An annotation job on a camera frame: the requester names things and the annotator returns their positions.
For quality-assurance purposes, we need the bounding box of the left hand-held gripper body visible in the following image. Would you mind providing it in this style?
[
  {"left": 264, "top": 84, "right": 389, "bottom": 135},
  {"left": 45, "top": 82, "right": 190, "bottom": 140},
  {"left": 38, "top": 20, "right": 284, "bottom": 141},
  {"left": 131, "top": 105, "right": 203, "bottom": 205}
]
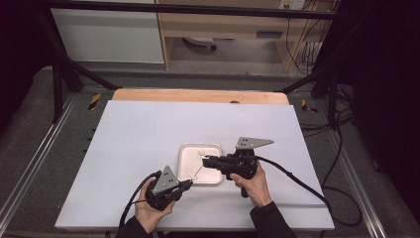
[{"left": 145, "top": 165, "right": 185, "bottom": 212}]

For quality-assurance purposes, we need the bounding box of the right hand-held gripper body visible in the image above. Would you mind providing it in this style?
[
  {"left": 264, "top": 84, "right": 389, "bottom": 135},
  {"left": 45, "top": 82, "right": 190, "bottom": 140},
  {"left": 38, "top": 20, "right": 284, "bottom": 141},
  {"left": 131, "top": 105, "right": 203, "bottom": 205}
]
[{"left": 216, "top": 137, "right": 274, "bottom": 198}]

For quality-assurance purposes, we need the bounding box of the white square tray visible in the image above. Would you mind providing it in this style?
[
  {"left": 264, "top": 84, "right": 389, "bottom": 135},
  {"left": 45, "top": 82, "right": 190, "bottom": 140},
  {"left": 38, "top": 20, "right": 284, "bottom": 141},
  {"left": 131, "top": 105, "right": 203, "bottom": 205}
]
[{"left": 176, "top": 142, "right": 225, "bottom": 185}]

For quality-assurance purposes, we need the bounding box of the person's left hand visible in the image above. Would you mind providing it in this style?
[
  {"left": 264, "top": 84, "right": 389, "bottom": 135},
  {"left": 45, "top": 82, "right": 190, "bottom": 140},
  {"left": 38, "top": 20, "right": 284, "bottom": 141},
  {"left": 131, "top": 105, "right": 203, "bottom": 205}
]
[{"left": 134, "top": 177, "right": 177, "bottom": 234}]

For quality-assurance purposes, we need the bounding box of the person's right hand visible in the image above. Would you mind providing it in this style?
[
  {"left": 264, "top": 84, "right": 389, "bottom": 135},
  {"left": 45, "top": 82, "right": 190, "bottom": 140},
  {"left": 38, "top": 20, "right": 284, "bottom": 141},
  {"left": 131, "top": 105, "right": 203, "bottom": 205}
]
[{"left": 229, "top": 161, "right": 273, "bottom": 209}]

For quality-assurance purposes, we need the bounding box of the wooden table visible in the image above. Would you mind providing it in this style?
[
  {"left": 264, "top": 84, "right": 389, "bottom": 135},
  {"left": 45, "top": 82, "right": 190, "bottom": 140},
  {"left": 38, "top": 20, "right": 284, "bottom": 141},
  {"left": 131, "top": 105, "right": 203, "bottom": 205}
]
[{"left": 111, "top": 87, "right": 291, "bottom": 106}]

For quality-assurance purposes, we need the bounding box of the yellow black tape strip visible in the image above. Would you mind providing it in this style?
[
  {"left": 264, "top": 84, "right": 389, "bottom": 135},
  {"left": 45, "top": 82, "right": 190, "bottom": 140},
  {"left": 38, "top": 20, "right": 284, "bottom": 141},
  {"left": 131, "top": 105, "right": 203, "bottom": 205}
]
[
  {"left": 300, "top": 98, "right": 319, "bottom": 114},
  {"left": 87, "top": 92, "right": 102, "bottom": 111}
]

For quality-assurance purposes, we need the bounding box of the office chair base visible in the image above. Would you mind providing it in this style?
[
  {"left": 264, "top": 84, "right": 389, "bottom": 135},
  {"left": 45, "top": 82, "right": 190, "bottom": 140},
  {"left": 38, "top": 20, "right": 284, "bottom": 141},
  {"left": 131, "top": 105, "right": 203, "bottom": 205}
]
[{"left": 182, "top": 36, "right": 218, "bottom": 52}]

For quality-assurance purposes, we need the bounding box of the light wooden desk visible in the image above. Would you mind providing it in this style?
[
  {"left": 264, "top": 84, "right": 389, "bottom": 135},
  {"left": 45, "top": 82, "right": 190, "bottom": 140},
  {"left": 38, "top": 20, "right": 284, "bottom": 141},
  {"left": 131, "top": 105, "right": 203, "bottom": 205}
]
[{"left": 155, "top": 0, "right": 341, "bottom": 72}]

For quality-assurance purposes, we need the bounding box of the white cabinet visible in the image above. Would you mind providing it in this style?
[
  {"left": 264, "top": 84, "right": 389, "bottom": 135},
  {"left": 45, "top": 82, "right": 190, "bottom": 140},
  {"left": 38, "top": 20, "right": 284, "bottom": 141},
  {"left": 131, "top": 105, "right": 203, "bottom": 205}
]
[{"left": 49, "top": 7, "right": 165, "bottom": 64}]

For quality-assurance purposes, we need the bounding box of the white power strip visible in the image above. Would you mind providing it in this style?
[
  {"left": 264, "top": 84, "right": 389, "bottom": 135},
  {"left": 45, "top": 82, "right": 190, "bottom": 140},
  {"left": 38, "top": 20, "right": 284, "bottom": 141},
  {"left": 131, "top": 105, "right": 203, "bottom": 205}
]
[{"left": 278, "top": 0, "right": 307, "bottom": 11}]

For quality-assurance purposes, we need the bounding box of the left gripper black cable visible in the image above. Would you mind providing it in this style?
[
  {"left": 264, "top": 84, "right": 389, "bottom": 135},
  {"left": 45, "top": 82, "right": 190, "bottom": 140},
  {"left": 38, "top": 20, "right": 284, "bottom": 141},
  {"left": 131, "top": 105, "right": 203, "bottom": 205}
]
[{"left": 118, "top": 170, "right": 163, "bottom": 231}]

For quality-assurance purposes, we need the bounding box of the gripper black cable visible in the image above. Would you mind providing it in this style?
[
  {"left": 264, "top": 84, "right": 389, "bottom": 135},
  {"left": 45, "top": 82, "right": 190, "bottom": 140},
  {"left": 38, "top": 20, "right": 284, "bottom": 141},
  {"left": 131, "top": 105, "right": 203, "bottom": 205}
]
[
  {"left": 118, "top": 170, "right": 163, "bottom": 231},
  {"left": 255, "top": 155, "right": 364, "bottom": 228}
]

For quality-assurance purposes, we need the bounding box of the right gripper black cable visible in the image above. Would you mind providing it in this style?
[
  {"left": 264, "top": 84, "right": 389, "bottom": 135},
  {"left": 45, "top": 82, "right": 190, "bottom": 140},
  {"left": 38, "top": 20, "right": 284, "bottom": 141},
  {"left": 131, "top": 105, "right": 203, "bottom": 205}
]
[{"left": 255, "top": 155, "right": 364, "bottom": 228}]

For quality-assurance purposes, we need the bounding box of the black floor cable bundle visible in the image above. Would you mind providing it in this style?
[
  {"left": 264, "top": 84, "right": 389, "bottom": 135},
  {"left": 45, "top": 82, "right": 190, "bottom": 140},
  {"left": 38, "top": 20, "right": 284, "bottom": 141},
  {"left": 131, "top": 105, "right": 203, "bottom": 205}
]
[{"left": 298, "top": 83, "right": 357, "bottom": 139}]

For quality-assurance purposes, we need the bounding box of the aluminium rail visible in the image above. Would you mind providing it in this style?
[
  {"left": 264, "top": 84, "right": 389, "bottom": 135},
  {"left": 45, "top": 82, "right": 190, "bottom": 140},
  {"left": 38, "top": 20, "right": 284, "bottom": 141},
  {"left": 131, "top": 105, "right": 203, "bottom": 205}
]
[
  {"left": 325, "top": 128, "right": 388, "bottom": 238},
  {"left": 0, "top": 93, "right": 79, "bottom": 226}
]

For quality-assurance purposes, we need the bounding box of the hanging black cable bundle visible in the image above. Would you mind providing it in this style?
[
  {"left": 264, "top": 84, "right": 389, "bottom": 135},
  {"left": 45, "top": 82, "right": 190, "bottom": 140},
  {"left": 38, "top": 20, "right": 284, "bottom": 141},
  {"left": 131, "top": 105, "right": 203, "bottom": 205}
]
[{"left": 284, "top": 0, "right": 333, "bottom": 76}]

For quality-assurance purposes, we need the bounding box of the black metal frame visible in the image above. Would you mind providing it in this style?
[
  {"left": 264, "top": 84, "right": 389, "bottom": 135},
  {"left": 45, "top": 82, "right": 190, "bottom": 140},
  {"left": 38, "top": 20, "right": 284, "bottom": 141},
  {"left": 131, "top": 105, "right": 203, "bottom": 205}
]
[{"left": 33, "top": 0, "right": 342, "bottom": 125}]

